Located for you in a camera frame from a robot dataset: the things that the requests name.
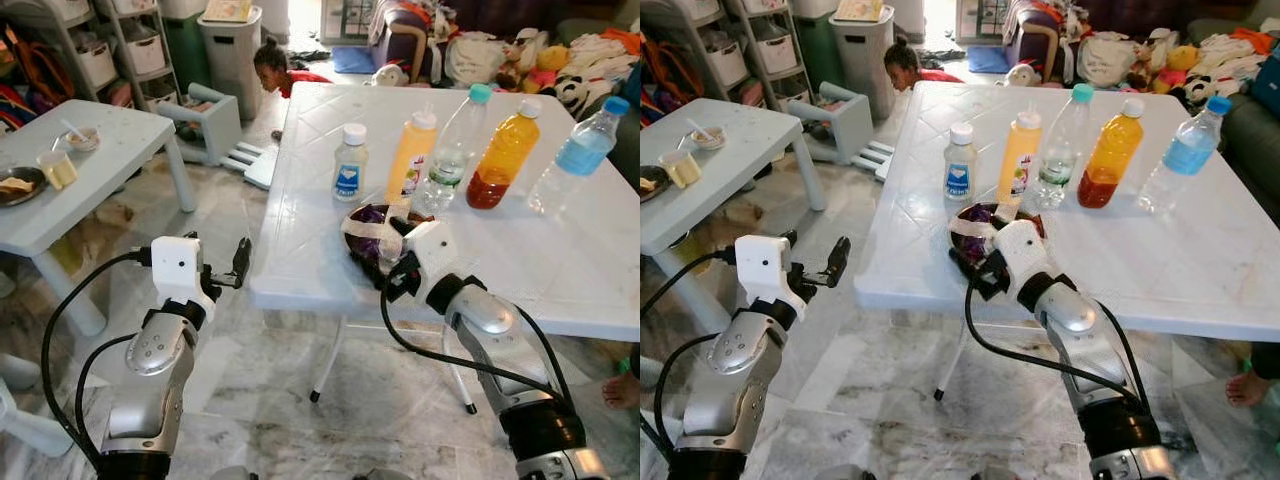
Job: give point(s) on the child in red shirt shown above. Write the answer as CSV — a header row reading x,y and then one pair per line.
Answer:
x,y
902,62
272,62

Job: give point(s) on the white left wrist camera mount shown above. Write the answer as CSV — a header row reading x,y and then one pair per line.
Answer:
x,y
762,264
178,268

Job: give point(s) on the yellow box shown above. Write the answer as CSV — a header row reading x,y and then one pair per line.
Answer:
x,y
228,10
860,10

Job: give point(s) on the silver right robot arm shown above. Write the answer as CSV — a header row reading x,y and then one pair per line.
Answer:
x,y
1085,340
500,345

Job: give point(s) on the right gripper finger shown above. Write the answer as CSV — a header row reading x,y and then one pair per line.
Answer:
x,y
965,248
378,216
982,214
362,250

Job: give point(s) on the small white plastic table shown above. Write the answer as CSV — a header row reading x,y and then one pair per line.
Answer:
x,y
760,130
115,140

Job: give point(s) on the clear cup yellow contents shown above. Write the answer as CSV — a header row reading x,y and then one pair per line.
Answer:
x,y
58,172
682,170

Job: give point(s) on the white plush dog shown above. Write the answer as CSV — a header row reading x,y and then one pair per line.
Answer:
x,y
1021,75
390,75

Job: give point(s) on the white plastic chair leg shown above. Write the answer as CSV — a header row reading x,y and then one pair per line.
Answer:
x,y
30,425

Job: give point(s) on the blue cushion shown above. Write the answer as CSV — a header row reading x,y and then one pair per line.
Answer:
x,y
1268,85

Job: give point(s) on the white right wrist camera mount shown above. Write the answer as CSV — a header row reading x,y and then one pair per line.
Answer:
x,y
1020,248
435,250

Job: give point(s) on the white storage basket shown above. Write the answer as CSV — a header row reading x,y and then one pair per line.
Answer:
x,y
778,55
727,65
97,65
146,53

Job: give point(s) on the dark green sofa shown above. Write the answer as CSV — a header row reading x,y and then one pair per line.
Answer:
x,y
1255,150
628,140

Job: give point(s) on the white spoon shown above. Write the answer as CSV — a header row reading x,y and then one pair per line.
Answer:
x,y
72,127
698,126

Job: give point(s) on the grey shelf rack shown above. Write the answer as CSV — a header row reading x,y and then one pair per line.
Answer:
x,y
140,20
690,20
60,22
770,22

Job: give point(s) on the white slatted plastic rack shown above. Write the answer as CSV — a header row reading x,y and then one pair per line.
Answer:
x,y
874,158
255,165

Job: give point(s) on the panda plush toy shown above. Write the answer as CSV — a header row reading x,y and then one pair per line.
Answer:
x,y
570,92
1197,90

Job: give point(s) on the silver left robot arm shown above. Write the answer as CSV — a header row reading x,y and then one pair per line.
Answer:
x,y
730,385
150,385

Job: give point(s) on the yellow plush toy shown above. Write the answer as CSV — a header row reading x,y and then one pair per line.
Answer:
x,y
1182,58
552,58

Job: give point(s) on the water bottle blue label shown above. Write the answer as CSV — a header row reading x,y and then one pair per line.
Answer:
x,y
1188,152
580,152

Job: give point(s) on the blue floor mat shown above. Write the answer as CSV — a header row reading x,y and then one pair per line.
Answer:
x,y
354,60
988,59

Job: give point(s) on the orange drink bottle white cap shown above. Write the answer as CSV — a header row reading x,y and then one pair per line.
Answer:
x,y
500,160
1108,160

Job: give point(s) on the large white plastic table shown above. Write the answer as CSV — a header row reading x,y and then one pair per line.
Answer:
x,y
1110,255
490,255

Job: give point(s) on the clear water bottle teal cap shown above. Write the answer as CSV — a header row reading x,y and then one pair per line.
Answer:
x,y
1062,150
455,150

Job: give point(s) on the purple chair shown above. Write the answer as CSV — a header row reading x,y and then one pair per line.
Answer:
x,y
1035,40
405,40

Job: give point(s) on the dark plate with food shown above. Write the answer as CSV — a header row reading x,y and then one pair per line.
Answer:
x,y
18,187
652,183

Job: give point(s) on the person's bare foot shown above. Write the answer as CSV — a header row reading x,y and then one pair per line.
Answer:
x,y
622,392
1248,390

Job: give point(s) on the yellow juice bottle white cap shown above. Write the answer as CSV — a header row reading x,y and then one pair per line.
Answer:
x,y
410,160
1018,160

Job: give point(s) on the grey plastic bin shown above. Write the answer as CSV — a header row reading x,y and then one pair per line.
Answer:
x,y
865,65
232,65

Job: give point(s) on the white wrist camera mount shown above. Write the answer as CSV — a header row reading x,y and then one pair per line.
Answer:
x,y
1020,248
435,250
762,264
178,268

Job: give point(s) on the pale green plastic stool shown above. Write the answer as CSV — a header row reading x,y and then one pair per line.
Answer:
x,y
845,118
212,120

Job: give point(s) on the green plastic bin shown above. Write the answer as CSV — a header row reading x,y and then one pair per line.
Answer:
x,y
183,50
815,50

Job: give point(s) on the orange bag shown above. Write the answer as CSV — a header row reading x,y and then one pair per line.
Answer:
x,y
668,72
40,70

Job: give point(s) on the small white bottle blue label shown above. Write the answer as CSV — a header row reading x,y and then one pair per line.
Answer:
x,y
959,175
350,175

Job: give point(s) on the white clothes pile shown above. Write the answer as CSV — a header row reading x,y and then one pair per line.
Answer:
x,y
1228,55
600,55

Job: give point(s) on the small white bowl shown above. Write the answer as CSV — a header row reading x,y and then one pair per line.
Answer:
x,y
84,142
709,138

